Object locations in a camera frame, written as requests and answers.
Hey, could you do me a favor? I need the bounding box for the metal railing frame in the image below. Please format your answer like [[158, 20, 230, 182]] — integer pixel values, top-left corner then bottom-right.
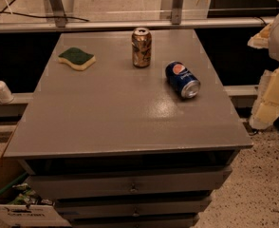
[[0, 0, 279, 33]]

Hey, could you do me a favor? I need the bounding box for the grey drawer cabinet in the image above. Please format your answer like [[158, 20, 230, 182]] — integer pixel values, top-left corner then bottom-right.
[[6, 29, 251, 228]]

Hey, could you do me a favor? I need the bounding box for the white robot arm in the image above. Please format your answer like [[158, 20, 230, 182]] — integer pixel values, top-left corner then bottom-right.
[[248, 14, 279, 130]]

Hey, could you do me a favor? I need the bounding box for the cardboard box with snack bags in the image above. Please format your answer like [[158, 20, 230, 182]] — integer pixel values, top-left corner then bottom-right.
[[0, 182, 71, 228]]

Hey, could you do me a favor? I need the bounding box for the blue Pepsi can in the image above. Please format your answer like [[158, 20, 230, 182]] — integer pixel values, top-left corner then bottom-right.
[[165, 61, 200, 99]]

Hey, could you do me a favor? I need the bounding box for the black cable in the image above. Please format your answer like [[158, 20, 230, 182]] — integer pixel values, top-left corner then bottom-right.
[[0, 0, 90, 23]]

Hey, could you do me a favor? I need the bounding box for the green hose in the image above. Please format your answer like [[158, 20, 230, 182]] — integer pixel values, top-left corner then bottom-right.
[[0, 172, 29, 205]]

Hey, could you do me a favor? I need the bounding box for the orange soda can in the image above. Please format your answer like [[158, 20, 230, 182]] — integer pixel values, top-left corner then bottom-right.
[[132, 28, 152, 67]]

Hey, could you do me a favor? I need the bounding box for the white pump bottle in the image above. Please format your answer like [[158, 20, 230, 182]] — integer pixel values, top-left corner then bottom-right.
[[0, 81, 14, 104]]

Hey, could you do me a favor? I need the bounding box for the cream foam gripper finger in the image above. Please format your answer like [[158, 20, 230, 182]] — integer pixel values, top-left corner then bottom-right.
[[249, 67, 279, 130]]

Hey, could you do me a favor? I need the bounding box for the green yellow sponge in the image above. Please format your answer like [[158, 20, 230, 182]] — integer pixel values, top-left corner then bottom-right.
[[58, 47, 96, 71]]

